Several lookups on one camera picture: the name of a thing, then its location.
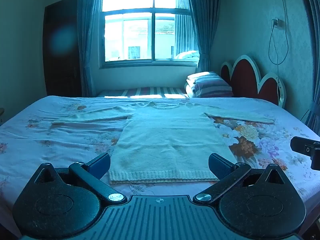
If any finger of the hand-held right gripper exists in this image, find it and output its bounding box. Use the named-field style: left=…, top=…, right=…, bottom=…
left=290, top=136, right=320, bottom=170

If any dark wooden door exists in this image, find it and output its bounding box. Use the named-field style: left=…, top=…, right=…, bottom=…
left=42, top=0, right=82, bottom=98

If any cream knitted sweater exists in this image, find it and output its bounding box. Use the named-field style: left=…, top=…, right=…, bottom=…
left=51, top=101, right=275, bottom=184

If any striped pillow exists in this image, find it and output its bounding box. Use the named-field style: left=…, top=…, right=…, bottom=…
left=187, top=72, right=234, bottom=98

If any striped mattress sheet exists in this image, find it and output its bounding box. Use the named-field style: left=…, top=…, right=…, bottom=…
left=96, top=87, right=189, bottom=99

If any white bedding on windowsill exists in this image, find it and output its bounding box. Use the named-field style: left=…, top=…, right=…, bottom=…
left=175, top=50, right=200, bottom=60

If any folded white quilt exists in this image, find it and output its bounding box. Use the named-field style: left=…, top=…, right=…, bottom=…
left=185, top=76, right=198, bottom=98

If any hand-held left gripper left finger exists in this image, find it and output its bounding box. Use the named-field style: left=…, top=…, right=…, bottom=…
left=34, top=152, right=127, bottom=205

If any red scalloped headboard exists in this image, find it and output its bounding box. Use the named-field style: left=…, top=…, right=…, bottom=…
left=220, top=55, right=287, bottom=108

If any blue curtain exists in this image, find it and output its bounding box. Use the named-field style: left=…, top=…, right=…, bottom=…
left=186, top=0, right=220, bottom=73
left=296, top=0, right=320, bottom=133
left=77, top=0, right=101, bottom=97

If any floral bed sheet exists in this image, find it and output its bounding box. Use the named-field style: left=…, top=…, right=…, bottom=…
left=0, top=95, right=320, bottom=230

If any white framed window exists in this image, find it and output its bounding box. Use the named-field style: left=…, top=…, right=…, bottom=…
left=100, top=0, right=198, bottom=68

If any sheer white curtain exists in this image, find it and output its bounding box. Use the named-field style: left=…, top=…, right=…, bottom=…
left=175, top=0, right=199, bottom=55

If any thin hanging cable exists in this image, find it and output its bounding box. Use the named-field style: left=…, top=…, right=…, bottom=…
left=268, top=0, right=290, bottom=98

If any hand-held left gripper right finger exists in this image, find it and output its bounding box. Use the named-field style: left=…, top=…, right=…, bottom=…
left=193, top=153, right=286, bottom=205

